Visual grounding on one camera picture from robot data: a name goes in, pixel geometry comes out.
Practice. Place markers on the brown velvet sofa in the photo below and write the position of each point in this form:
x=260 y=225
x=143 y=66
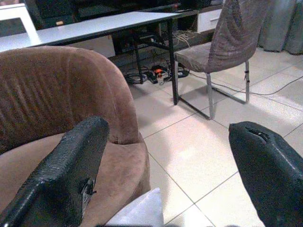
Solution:
x=59 y=82

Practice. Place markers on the white folding table black legs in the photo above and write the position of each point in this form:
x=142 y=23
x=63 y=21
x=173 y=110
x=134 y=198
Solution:
x=94 y=26

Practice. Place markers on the dark tv stand white drawer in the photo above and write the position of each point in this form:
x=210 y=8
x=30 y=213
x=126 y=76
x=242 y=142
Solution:
x=208 y=20

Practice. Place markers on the white cabinet glass doors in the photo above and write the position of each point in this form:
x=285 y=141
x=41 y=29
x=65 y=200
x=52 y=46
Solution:
x=14 y=11

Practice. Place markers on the grey fabric chair metal legs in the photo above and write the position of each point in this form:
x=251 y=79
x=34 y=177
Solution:
x=232 y=35

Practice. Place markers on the black television yellow sticker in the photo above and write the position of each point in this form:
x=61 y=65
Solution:
x=49 y=11

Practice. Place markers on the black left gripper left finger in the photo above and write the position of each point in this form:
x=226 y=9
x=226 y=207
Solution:
x=59 y=170

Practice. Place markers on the orange black plug adapter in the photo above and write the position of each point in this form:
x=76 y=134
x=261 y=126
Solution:
x=158 y=70

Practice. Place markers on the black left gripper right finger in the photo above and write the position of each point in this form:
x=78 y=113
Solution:
x=272 y=170

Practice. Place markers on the white pillow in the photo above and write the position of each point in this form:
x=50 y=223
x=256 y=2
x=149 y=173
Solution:
x=142 y=210

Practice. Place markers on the grey curtain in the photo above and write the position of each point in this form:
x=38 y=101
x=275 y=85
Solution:
x=279 y=23

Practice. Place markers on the black power strip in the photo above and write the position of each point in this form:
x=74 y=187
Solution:
x=151 y=77

